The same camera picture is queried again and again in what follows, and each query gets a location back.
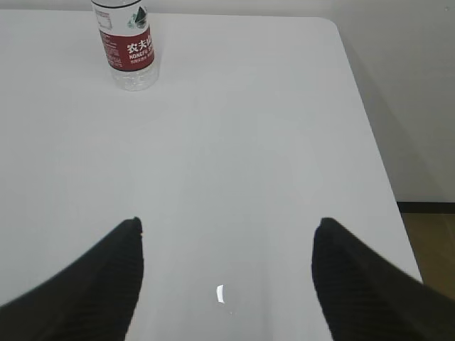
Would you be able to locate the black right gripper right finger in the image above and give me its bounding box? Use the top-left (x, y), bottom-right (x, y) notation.
top-left (311, 217), bottom-right (454, 340)

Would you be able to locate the clear Nongfu Spring water bottle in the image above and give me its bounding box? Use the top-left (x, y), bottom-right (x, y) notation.
top-left (91, 0), bottom-right (159, 91)

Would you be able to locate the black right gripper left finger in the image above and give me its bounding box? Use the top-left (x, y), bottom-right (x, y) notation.
top-left (1, 217), bottom-right (144, 340)

